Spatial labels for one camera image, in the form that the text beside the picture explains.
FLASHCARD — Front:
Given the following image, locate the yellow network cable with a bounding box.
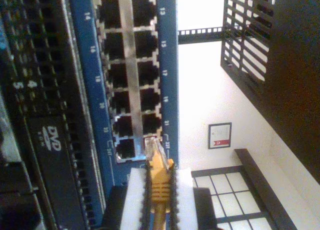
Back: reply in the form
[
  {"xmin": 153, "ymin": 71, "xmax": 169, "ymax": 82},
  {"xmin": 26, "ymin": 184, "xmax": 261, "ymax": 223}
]
[{"xmin": 144, "ymin": 136, "xmax": 175, "ymax": 230}]

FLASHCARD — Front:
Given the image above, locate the black framed grid window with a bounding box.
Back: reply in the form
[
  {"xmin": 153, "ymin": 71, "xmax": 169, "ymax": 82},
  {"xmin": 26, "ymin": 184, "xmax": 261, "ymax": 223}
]
[{"xmin": 191, "ymin": 148, "xmax": 298, "ymax": 230}]

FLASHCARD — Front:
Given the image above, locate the black rack server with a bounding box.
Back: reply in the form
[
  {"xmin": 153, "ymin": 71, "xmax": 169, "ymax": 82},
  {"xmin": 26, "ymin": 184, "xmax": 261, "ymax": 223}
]
[{"xmin": 0, "ymin": 0, "xmax": 107, "ymax": 230}]

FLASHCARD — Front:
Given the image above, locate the black slotted metal panel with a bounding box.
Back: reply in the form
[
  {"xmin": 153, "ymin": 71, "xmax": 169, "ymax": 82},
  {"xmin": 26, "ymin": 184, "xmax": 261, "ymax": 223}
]
[{"xmin": 219, "ymin": 0, "xmax": 277, "ymax": 90}]

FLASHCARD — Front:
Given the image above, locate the framed wall notice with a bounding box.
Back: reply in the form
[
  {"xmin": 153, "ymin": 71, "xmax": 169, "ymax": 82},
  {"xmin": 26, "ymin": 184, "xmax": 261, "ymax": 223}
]
[{"xmin": 207, "ymin": 121, "xmax": 233, "ymax": 150}]

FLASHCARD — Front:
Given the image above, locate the blue network switch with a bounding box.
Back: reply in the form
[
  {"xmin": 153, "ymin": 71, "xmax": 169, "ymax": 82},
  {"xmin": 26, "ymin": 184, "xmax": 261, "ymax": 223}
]
[{"xmin": 67, "ymin": 0, "xmax": 180, "ymax": 196}]

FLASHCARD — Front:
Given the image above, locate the black rail with square holes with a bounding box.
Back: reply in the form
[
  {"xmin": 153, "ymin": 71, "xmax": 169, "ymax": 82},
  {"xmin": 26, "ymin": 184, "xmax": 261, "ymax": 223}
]
[{"xmin": 177, "ymin": 26, "xmax": 224, "ymax": 45}]

